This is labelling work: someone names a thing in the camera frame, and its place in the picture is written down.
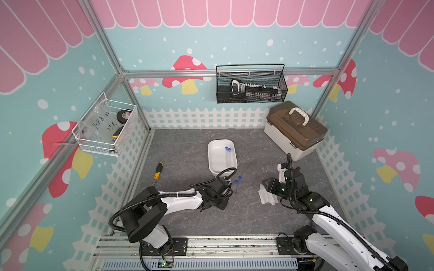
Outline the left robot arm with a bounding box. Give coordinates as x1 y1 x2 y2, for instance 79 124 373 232
108 167 237 254

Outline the white plastic tray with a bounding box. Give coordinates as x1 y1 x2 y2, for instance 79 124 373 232
208 140 238 176

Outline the black tape roll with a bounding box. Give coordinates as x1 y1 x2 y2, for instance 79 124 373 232
116 110 132 125

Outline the black wire wall basket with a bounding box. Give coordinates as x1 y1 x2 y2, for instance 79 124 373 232
215 64 288 103

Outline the yellow black screwdriver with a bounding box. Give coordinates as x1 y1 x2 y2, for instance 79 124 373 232
153 162 164 186

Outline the clear labelled plastic bag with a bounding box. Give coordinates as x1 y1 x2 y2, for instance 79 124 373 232
79 100 119 144

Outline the brown lid storage box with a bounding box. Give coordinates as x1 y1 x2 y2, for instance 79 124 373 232
264 101 328 161

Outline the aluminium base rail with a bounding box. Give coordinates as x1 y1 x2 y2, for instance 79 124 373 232
91 235 377 271

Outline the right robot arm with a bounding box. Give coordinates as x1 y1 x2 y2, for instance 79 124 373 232
262 154 409 271

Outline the socket set in basket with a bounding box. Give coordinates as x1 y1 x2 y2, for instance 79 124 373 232
229 80 282 102

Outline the white wire wall basket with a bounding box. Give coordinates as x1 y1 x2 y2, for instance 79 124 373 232
72 93 141 157

